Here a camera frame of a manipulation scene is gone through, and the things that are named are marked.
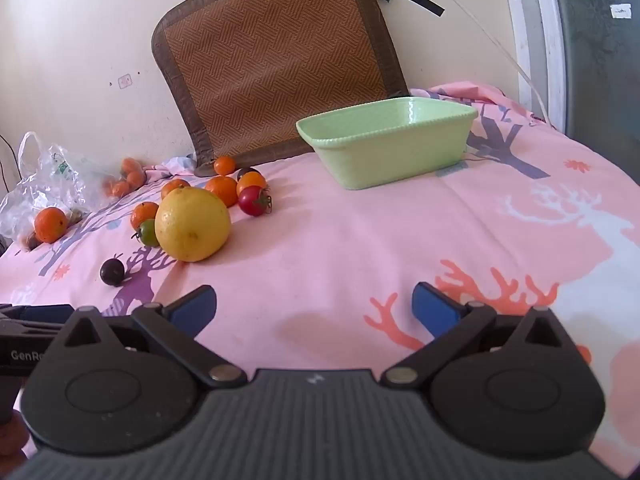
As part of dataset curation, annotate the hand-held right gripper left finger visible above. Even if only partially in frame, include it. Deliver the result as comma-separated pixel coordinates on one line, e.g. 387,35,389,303
50,285,247,389

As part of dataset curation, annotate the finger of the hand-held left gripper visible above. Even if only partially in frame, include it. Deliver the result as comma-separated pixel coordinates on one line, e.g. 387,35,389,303
0,304,76,334

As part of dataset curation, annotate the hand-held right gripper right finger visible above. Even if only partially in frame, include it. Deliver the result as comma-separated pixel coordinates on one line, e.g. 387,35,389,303
380,281,586,389

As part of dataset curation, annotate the yellow lemon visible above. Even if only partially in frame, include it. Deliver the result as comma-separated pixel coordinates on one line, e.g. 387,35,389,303
154,186,232,263

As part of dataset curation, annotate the green tomato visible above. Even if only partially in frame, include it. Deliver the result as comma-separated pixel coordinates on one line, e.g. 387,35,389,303
133,219,161,247

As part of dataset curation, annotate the large mandarin orange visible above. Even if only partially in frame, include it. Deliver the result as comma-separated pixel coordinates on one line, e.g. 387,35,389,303
33,206,69,244

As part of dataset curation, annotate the green rectangular bowl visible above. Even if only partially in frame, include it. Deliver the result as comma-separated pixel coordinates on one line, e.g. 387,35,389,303
296,96,479,191

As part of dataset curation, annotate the orange tomato beside lemon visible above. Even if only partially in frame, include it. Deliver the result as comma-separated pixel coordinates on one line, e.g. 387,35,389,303
130,201,160,230

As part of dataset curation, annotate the clear plastic bag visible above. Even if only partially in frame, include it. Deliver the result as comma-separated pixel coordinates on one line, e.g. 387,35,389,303
0,131,126,252

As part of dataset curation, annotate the brown woven seat cushion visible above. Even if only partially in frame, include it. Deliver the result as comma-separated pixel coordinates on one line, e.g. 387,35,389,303
151,0,411,177

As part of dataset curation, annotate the frosted glass pane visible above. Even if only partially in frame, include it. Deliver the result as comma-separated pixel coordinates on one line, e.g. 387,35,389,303
547,0,640,186

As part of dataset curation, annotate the black cable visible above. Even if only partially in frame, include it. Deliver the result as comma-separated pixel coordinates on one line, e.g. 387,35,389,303
0,134,17,191

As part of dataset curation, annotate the white cable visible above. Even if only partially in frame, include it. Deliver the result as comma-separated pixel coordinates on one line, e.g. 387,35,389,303
419,0,553,128

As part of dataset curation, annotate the white window frame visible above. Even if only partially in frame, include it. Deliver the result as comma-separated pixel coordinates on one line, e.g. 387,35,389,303
504,0,568,133

